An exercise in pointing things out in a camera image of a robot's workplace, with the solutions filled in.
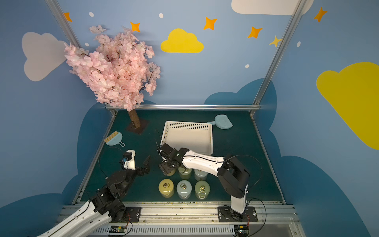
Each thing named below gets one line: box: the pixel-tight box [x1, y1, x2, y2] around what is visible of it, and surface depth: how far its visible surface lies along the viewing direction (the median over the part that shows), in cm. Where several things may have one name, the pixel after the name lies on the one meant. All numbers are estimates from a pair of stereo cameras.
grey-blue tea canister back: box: [193, 168, 209, 181], surface depth 84 cm
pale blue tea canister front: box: [176, 179, 193, 200], surface depth 77 cm
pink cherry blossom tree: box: [64, 25, 161, 129], surface depth 73 cm
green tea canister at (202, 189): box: [194, 180, 211, 200], surface depth 77 cm
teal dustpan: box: [207, 114, 234, 130], surface depth 117 cm
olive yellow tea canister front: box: [158, 178, 175, 198], surface depth 78 cm
